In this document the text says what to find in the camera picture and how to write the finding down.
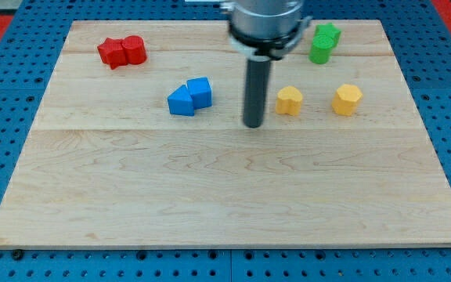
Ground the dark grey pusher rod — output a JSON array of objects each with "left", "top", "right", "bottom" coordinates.
[{"left": 243, "top": 60, "right": 271, "bottom": 128}]

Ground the light wooden board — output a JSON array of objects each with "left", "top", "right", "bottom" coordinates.
[{"left": 0, "top": 20, "right": 451, "bottom": 250}]

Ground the blue triangle block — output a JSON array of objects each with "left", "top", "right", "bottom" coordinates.
[{"left": 167, "top": 85, "right": 194, "bottom": 116}]

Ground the blue cube block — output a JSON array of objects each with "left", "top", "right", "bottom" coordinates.
[{"left": 186, "top": 77, "right": 212, "bottom": 110}]

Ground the yellow heart block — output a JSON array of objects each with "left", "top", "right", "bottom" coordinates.
[{"left": 275, "top": 86, "right": 303, "bottom": 116}]

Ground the red star block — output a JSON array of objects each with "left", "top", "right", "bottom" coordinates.
[{"left": 97, "top": 38, "right": 128, "bottom": 70}]

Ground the yellow hexagon block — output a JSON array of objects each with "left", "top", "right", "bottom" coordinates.
[{"left": 331, "top": 84, "right": 363, "bottom": 116}]

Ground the green star block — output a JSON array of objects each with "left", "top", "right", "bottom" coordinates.
[{"left": 315, "top": 23, "right": 341, "bottom": 48}]

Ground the green cylinder block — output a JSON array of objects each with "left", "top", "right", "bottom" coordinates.
[{"left": 308, "top": 34, "right": 334, "bottom": 64}]

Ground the red cylinder block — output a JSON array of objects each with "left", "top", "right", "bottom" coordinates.
[{"left": 121, "top": 35, "right": 147, "bottom": 65}]

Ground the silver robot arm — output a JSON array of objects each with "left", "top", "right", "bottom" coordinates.
[{"left": 220, "top": 0, "right": 312, "bottom": 128}]

